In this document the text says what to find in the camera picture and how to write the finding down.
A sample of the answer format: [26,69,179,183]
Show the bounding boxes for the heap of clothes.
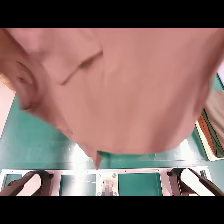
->
[195,109,224,162]

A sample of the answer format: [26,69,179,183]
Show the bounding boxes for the tan garment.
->
[203,90,224,135]

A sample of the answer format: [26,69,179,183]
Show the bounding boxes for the silver frame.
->
[0,167,215,197]

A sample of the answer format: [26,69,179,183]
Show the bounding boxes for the pink shirt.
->
[0,27,224,170]

